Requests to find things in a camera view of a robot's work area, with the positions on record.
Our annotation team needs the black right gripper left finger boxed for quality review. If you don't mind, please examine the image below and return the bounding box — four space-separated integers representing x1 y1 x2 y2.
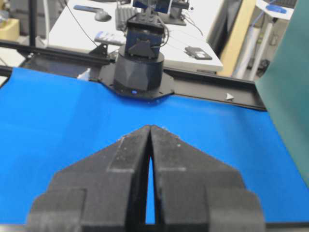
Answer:
27 125 151 232

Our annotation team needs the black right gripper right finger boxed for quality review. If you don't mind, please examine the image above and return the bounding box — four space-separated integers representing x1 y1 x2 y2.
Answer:
151 125 265 232

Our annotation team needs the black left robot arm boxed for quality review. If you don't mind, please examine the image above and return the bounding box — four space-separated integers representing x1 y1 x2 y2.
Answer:
98 0 182 100

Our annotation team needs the blue table cloth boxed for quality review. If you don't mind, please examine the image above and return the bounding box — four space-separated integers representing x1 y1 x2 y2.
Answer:
0 68 309 224

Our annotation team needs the green backdrop sheet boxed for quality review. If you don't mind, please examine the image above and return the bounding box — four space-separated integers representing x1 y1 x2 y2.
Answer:
255 0 309 184

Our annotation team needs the white desk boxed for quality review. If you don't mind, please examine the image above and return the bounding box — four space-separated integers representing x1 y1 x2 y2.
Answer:
49 0 223 72

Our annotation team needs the grey computer mouse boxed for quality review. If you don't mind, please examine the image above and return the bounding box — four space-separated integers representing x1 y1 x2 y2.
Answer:
95 11 112 22

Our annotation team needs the black keyboard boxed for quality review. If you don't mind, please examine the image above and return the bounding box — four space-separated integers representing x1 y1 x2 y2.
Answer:
115 6 137 31

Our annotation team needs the black aluminium frame rail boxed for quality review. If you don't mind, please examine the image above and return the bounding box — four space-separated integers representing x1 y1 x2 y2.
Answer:
0 41 266 111

